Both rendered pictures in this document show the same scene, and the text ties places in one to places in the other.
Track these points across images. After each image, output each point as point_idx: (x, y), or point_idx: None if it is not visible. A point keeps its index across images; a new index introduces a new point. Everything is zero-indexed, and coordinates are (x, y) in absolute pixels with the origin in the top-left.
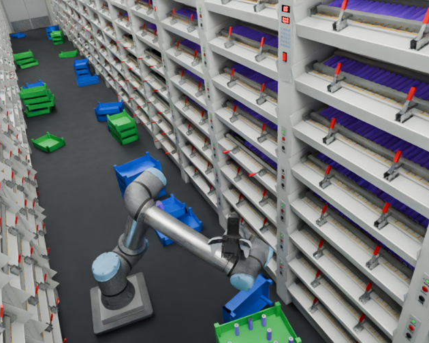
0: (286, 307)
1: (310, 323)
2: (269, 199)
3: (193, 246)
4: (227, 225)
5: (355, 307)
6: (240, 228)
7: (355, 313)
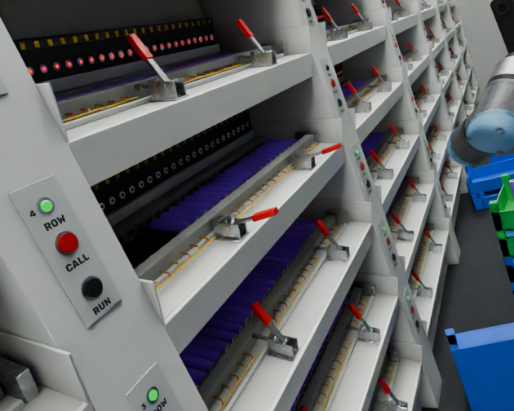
0: (446, 377)
1: (434, 342)
2: (318, 254)
3: None
4: None
5: (401, 201)
6: (484, 91)
7: (404, 206)
